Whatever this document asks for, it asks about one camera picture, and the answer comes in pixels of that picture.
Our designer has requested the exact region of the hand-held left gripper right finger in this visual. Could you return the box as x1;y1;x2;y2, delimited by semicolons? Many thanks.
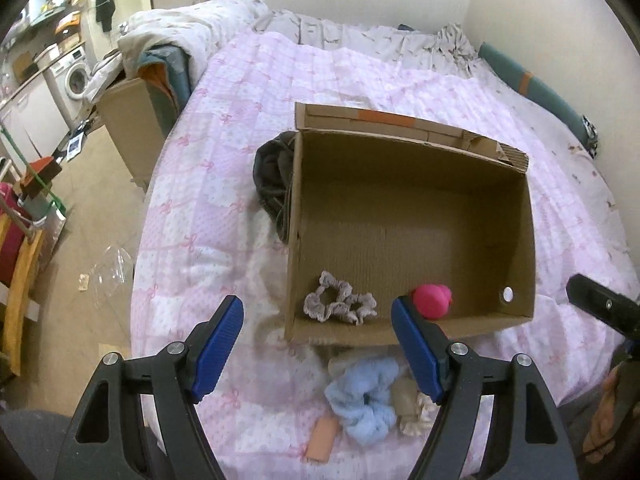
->
391;296;581;480

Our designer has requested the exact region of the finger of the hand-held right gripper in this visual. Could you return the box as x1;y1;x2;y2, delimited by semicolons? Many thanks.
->
566;274;640;343

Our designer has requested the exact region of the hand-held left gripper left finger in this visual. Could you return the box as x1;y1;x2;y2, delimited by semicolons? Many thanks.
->
54;294;245;480

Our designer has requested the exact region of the tan cloth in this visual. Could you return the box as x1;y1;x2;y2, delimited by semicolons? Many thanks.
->
391;379;420;417

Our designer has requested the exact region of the cream scrunchie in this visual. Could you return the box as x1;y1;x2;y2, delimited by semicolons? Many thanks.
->
398;392;441;437

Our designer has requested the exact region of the light blue fluffy scrunchie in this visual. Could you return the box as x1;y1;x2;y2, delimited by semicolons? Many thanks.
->
324;355;401;445

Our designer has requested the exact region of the peach sponge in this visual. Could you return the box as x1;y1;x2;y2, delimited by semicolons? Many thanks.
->
306;416;340;462

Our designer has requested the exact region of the cardboard box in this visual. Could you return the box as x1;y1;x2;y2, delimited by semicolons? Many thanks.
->
283;102;537;348

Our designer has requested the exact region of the pink soft ball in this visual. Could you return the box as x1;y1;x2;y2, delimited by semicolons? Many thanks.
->
411;284;455;320

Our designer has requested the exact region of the person's right hand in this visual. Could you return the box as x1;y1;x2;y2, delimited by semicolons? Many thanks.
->
582;365;632;466

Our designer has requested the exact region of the grey scrunchie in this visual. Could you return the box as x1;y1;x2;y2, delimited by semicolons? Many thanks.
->
304;271;378;326

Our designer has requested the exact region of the clear plastic bag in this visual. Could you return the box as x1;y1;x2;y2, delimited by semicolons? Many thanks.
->
90;247;136;306

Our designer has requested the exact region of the black white patterned cloth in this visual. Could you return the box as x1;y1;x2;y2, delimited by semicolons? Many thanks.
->
582;115;601;158

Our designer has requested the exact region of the dark grey cloth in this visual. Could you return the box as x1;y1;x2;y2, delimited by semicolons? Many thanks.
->
253;130;296;246

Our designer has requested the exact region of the yellow wooden chair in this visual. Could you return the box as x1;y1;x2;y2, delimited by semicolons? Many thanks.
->
0;200;46;378

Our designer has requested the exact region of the teal bed bumper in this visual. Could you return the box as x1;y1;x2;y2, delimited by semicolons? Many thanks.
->
477;42;598;158

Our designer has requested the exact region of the large cardboard sheet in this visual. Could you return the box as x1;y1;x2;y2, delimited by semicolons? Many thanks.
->
97;77;173;191

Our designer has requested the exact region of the red brown brush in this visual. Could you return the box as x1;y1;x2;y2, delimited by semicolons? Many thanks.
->
20;157;62;198

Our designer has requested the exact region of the teal orange blanket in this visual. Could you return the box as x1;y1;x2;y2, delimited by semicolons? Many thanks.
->
137;45;193;131

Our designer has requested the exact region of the white counter cabinet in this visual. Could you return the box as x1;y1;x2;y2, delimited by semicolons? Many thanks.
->
0;67;71;161

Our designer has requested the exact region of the white washing machine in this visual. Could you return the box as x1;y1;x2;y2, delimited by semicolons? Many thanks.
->
42;46;93;126

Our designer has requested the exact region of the grey printed bed sheet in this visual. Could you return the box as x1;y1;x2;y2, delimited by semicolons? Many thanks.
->
252;9;481;78

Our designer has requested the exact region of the white floral duvet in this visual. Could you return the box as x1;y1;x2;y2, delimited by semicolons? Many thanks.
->
82;0;273;106

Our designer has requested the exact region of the black hanging garment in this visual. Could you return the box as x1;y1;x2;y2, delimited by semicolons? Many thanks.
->
95;0;117;32

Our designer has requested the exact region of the green broom handle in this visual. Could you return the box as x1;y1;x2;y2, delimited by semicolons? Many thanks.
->
0;125;68;211

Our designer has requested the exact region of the cluttered wall shelf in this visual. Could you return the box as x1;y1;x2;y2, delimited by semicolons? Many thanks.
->
0;0;86;51

